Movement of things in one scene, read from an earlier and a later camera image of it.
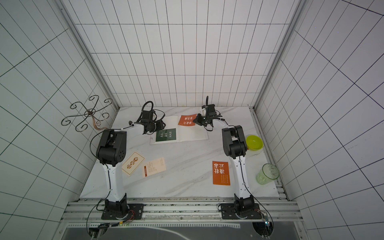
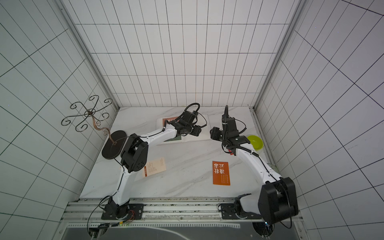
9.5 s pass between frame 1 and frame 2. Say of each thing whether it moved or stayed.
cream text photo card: stayed
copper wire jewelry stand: stayed
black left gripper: moved
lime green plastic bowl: stayed
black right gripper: moved
